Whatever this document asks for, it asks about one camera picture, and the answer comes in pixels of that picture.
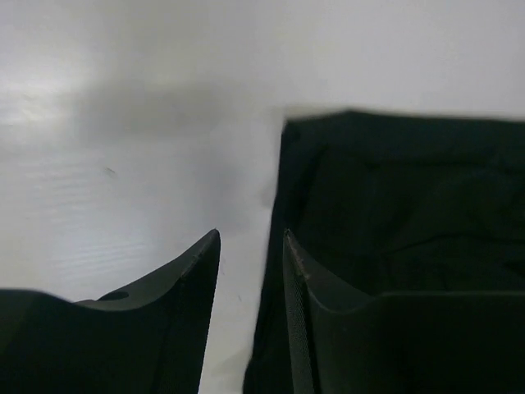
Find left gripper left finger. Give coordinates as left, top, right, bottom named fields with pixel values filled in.
left=1, top=230, right=221, bottom=393

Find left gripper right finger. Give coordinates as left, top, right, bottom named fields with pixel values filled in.
left=282, top=231, right=524, bottom=393

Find black shorts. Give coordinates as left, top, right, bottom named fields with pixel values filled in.
left=243, top=111, right=524, bottom=393

